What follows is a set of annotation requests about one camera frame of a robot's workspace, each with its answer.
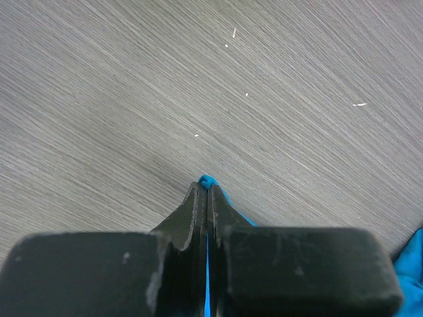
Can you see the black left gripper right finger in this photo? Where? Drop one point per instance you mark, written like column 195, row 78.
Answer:
column 295, row 271

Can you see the blue t shirt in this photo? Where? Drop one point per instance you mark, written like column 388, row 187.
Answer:
column 407, row 265

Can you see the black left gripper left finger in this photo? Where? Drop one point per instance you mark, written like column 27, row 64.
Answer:
column 157, row 273

